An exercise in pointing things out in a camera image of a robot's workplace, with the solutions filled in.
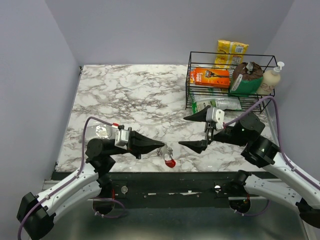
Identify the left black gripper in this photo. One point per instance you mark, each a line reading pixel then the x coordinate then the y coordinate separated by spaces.
pixel 138 144

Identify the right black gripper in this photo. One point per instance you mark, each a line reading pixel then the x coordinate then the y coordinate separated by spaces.
pixel 197 146

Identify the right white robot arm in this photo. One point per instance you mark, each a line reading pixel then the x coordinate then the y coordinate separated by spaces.
pixel 302 193

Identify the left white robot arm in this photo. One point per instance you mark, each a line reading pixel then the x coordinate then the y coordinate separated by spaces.
pixel 38 213

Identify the green white flat pouch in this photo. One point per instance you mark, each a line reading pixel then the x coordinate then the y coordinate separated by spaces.
pixel 199 102

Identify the clear plastic wrapper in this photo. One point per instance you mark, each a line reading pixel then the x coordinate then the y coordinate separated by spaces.
pixel 99 131

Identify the orange razor box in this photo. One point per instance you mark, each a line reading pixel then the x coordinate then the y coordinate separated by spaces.
pixel 211 77

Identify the brown green bag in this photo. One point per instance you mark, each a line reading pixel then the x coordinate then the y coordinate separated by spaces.
pixel 246 79

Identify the yellow snack packet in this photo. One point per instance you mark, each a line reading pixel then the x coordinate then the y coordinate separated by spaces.
pixel 229 53

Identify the cream lotion pump bottle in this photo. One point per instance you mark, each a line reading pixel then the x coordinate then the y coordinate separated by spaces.
pixel 270 79

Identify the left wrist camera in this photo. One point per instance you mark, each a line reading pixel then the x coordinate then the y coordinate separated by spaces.
pixel 122 138

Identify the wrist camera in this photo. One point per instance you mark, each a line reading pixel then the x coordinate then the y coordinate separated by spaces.
pixel 215 116
pixel 122 138

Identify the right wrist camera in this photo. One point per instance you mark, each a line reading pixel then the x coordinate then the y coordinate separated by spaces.
pixel 215 116

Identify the black mounting base rail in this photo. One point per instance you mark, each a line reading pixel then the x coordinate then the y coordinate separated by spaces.
pixel 134 190

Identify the black wire basket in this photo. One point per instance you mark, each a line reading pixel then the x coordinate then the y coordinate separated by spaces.
pixel 210 61

